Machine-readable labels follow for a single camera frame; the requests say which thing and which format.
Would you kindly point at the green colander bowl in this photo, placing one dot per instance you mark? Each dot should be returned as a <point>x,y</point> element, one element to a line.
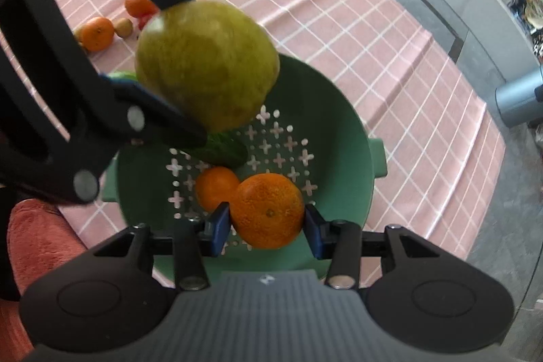
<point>339,124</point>

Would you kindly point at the pink checked tablecloth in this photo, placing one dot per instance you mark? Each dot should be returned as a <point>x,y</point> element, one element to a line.
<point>339,27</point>

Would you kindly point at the large orange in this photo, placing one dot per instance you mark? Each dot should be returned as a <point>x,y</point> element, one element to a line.
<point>267,209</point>

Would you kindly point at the orange-red plush blanket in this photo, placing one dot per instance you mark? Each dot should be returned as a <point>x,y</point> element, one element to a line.
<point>38,239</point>

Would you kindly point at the grey pedal trash can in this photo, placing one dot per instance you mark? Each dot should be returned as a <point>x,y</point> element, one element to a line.
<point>519,101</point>

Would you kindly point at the small orange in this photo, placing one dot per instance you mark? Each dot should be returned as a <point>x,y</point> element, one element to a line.
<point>212,188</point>

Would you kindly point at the brown kiwi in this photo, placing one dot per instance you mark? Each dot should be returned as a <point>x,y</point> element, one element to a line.
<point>123,28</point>

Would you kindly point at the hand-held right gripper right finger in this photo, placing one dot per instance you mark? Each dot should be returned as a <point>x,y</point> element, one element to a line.
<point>312,232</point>

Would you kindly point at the red tomato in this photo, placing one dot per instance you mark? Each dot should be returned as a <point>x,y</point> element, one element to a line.
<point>144,21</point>

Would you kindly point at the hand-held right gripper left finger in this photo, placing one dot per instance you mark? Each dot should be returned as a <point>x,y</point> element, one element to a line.
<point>219,228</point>

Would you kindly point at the yellow-green pear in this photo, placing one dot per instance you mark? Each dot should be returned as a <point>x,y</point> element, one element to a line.
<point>203,61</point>

